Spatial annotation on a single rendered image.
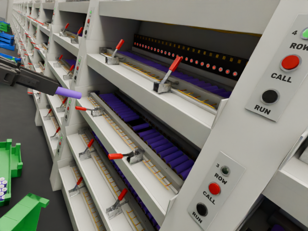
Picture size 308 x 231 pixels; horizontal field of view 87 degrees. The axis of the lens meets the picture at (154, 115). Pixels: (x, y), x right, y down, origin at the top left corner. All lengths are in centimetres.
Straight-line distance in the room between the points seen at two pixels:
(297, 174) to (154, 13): 40
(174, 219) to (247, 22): 35
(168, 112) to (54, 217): 80
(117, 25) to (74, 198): 75
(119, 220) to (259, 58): 51
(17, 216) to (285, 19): 81
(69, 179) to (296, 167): 85
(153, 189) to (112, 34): 63
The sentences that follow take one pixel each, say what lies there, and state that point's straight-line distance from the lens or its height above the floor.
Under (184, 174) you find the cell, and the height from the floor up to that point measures 58.
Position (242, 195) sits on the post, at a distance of 27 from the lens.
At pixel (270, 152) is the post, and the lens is 25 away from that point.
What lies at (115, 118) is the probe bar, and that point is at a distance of 58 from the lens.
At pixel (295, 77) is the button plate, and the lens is 25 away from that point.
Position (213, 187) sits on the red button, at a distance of 28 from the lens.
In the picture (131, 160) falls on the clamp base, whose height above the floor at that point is 55.
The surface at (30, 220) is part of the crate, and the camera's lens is 90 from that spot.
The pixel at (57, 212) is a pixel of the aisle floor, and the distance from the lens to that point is 101.
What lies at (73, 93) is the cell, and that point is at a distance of 44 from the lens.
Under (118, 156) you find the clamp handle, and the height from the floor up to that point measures 57.
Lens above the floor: 79
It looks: 16 degrees down
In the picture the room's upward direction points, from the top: 22 degrees clockwise
